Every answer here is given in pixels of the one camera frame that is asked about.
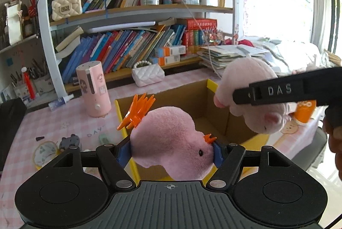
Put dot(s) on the red book box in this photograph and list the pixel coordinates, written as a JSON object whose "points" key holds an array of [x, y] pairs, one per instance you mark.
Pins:
{"points": [[197, 23]]}

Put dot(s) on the orange and white carton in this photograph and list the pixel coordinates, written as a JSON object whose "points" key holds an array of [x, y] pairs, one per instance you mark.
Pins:
{"points": [[171, 50], [167, 60]]}

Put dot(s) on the white curtain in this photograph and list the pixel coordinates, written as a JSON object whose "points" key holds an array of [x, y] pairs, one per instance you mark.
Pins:
{"points": [[322, 10]]}

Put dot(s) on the set of red green books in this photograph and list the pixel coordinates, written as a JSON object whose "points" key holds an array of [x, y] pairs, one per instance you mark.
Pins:
{"points": [[196, 39]]}

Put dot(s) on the pink wall chart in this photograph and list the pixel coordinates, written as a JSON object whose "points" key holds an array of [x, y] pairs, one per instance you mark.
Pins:
{"points": [[256, 2]]}

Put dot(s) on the cream quilted purse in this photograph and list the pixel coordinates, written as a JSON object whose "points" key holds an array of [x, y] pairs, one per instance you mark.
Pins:
{"points": [[66, 7]]}

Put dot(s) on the pink plush pig toy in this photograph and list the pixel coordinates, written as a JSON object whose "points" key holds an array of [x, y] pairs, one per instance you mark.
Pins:
{"points": [[248, 74]]}

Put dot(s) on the stack of books and papers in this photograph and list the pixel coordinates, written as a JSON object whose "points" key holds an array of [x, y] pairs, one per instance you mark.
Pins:
{"points": [[227, 56]]}

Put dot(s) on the small black cap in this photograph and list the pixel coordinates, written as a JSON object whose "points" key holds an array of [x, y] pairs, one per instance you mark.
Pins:
{"points": [[40, 138]]}

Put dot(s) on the beige leaning books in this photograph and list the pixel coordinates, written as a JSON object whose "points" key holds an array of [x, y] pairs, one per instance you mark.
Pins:
{"points": [[68, 40]]}

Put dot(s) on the black chair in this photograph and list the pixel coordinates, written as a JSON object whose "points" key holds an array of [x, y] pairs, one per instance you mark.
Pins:
{"points": [[10, 124]]}

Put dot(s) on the pink plush chicken toy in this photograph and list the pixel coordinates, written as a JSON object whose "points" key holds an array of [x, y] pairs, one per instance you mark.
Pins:
{"points": [[165, 138]]}

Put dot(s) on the white and wooden bookshelf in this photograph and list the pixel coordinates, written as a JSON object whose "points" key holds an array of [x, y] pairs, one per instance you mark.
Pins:
{"points": [[44, 39]]}

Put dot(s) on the desk pen holder with pens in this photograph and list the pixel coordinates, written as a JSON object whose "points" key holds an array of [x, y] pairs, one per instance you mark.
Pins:
{"points": [[42, 84]]}

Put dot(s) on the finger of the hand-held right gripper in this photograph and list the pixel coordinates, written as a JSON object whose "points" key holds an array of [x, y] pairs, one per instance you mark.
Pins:
{"points": [[278, 90]]}

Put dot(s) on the cardboard box with yellow edges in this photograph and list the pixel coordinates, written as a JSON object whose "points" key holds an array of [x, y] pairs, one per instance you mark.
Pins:
{"points": [[187, 100]]}

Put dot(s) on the yellow tape roll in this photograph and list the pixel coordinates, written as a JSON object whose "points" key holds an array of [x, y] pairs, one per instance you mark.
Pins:
{"points": [[37, 162]]}

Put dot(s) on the pink cylindrical humidifier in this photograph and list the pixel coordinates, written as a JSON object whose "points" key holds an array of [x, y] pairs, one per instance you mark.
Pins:
{"points": [[93, 90]]}

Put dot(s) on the small spray bottle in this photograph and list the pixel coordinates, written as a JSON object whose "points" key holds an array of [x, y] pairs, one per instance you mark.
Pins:
{"points": [[58, 103]]}

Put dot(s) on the colourful toy headdress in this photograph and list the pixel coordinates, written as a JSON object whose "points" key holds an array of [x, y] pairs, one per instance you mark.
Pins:
{"points": [[219, 36]]}

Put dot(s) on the person's right hand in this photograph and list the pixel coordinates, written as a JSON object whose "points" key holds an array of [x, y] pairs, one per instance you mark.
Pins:
{"points": [[335, 141]]}

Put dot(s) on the red cloth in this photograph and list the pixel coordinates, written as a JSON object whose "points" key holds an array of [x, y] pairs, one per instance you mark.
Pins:
{"points": [[245, 42]]}

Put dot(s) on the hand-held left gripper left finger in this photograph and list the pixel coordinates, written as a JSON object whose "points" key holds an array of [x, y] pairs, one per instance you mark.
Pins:
{"points": [[123, 152]]}

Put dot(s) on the row of blue children's books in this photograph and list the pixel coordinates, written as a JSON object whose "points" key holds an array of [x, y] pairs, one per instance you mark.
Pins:
{"points": [[120, 50]]}

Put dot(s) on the pink checkered tablecloth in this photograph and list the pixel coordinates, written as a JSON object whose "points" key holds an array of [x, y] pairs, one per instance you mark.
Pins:
{"points": [[53, 124]]}

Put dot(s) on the small grey toy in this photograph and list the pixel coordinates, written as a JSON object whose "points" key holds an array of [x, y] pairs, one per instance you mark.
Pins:
{"points": [[69, 141]]}

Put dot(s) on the orange bottle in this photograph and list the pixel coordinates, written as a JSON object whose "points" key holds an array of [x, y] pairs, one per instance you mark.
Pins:
{"points": [[304, 111]]}

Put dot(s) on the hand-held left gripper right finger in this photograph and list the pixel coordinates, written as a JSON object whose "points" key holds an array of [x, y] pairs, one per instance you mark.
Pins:
{"points": [[217, 154]]}

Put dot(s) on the white quilted purse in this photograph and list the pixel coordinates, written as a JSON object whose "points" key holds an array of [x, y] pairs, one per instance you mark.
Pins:
{"points": [[148, 75]]}

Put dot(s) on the white paper bag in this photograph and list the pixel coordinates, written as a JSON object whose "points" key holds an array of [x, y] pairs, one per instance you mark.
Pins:
{"points": [[14, 23]]}

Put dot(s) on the red tassel pen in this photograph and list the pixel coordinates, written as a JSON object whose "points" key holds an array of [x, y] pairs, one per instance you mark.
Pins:
{"points": [[28, 82]]}

